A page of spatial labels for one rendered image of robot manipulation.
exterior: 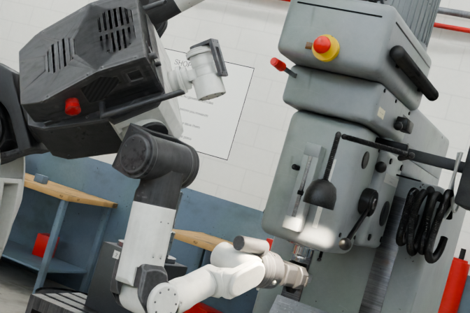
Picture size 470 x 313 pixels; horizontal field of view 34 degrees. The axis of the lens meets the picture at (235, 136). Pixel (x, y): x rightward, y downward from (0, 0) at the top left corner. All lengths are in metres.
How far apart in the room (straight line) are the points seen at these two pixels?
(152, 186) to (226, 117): 5.26
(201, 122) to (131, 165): 5.37
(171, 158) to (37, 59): 0.37
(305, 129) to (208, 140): 4.96
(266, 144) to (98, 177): 1.68
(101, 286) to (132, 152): 0.74
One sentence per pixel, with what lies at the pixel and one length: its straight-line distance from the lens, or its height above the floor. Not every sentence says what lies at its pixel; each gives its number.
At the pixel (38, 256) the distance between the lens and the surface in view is 7.24.
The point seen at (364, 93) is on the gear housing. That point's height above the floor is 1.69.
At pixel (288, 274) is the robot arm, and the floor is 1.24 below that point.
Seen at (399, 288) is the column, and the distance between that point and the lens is 2.28.
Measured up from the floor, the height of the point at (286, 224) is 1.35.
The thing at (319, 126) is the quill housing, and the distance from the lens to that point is 1.89.
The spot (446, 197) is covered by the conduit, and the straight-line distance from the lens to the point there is 2.10.
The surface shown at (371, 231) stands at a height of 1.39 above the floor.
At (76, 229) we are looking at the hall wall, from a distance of 7.44.
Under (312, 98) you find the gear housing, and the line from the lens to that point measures 1.87.
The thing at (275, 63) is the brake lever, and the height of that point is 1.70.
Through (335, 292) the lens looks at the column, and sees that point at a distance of 2.33.
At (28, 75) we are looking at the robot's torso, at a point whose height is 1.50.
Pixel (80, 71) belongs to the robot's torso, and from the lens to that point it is 1.59.
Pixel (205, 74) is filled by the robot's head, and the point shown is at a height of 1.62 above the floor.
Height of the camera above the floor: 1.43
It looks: 3 degrees up
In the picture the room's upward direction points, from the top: 16 degrees clockwise
